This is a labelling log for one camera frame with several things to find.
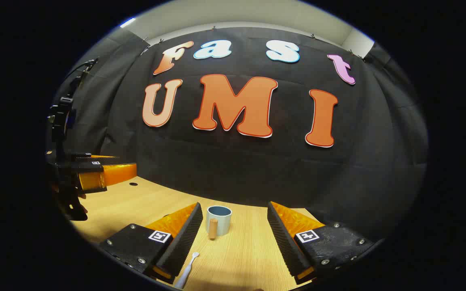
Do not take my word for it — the black cable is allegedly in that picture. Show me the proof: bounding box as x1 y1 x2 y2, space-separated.
65 58 99 97

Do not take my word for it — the white toothbrush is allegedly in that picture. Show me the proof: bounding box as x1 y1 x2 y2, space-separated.
174 252 199 289

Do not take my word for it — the black backdrop cloth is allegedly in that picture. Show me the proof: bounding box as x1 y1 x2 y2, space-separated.
47 26 430 243

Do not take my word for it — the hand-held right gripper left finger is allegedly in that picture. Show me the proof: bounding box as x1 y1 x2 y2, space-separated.
97 202 203 284

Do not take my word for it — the wooden desktop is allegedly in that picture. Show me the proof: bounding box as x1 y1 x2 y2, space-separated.
69 176 326 291

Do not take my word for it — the light blue cup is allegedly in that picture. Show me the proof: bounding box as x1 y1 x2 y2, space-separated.
205 205 233 240

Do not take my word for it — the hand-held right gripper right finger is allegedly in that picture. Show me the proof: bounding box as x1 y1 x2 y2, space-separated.
267 201 375 285

